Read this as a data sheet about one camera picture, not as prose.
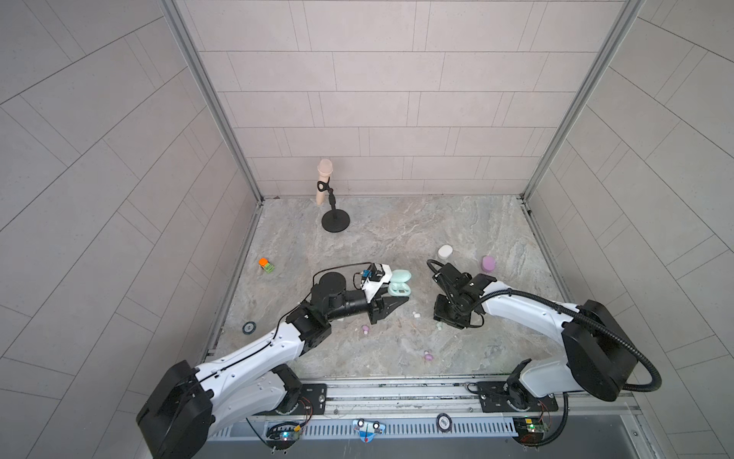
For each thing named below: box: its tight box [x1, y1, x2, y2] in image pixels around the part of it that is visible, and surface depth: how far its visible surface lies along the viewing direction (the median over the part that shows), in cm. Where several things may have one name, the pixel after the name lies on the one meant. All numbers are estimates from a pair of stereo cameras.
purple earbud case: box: [481, 255, 497, 272], surface depth 98 cm
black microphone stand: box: [316, 176, 351, 233], surface depth 110 cm
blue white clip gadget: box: [351, 417, 386, 444], surface depth 67 cm
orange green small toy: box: [257, 257, 276, 275], surface depth 96 cm
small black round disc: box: [435, 412, 453, 434], surface depth 69 cm
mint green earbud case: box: [388, 269, 412, 298], surface depth 68 cm
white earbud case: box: [437, 244, 454, 260], surface depth 101 cm
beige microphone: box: [315, 158, 334, 206], surface depth 91 cm
